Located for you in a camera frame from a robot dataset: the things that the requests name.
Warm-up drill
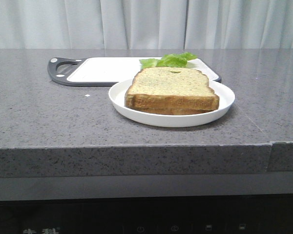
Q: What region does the green lettuce leaf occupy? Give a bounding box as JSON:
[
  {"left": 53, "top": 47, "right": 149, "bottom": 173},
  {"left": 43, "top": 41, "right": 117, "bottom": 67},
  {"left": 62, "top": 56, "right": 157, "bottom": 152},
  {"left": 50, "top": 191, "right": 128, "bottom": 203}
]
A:
[{"left": 139, "top": 52, "right": 197, "bottom": 69}]

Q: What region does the bread slice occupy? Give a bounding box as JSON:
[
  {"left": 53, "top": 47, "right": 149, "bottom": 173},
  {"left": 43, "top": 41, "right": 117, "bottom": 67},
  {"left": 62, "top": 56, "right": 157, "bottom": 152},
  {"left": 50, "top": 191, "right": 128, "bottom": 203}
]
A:
[
  {"left": 125, "top": 67, "right": 220, "bottom": 114},
  {"left": 135, "top": 108, "right": 212, "bottom": 115}
]

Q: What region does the white round plate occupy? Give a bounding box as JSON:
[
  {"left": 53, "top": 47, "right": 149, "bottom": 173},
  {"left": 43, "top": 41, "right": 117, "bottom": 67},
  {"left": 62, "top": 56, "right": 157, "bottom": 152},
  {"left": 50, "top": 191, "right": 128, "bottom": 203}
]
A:
[{"left": 108, "top": 79, "right": 235, "bottom": 128}]

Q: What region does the white curtain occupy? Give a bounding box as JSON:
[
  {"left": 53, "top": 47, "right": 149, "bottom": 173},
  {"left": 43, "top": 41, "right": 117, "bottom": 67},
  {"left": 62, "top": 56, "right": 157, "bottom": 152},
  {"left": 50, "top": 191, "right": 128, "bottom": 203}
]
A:
[{"left": 0, "top": 0, "right": 293, "bottom": 49}]

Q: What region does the white grey cutting board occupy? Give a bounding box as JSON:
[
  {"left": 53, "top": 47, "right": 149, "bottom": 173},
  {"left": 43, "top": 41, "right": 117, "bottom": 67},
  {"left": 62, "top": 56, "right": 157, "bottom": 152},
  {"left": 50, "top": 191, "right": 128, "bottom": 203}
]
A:
[{"left": 47, "top": 57, "right": 222, "bottom": 87}]

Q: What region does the black appliance control panel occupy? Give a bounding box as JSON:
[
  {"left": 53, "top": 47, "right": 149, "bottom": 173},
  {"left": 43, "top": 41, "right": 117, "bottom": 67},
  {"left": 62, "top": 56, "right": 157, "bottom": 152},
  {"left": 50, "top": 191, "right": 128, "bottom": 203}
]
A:
[{"left": 0, "top": 194, "right": 293, "bottom": 234}]

